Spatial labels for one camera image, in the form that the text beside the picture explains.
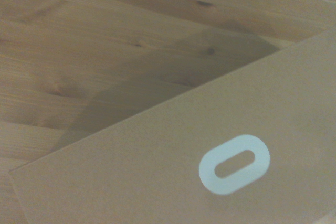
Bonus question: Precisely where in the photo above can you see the cardboard box with lid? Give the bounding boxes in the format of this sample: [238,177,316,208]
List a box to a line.
[8,28,336,224]

